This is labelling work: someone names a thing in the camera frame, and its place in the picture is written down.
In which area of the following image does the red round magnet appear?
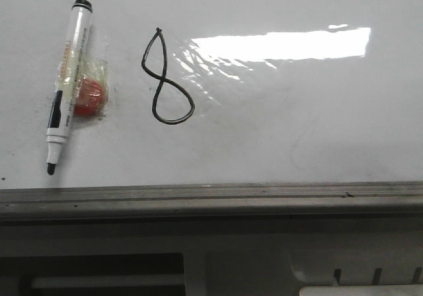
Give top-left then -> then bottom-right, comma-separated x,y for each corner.
74,78 -> 106,117

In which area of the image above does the white whiteboard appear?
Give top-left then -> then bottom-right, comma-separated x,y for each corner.
1,0 -> 422,189

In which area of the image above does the white black whiteboard marker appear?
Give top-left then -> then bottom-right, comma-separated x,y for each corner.
46,0 -> 93,176

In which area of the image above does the grey aluminium whiteboard frame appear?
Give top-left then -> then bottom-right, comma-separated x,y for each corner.
1,181 -> 422,224

